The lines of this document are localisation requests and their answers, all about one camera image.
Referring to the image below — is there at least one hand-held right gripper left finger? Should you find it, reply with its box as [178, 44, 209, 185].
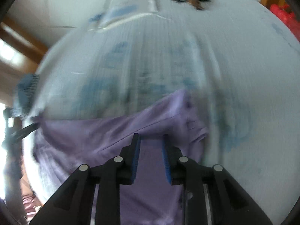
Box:
[29, 133, 141, 225]

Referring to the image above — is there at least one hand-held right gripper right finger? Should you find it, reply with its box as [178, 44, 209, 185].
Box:
[162, 134, 273, 225]

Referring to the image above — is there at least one blue denim cloth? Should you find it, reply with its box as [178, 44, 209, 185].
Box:
[13, 73, 40, 118]

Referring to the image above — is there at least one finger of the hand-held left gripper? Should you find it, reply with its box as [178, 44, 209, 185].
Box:
[10, 122, 40, 140]

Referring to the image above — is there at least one purple shirt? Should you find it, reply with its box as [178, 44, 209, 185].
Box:
[32, 88, 210, 225]

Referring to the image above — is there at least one red plastic bag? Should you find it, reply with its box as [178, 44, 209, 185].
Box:
[269, 3, 300, 41]

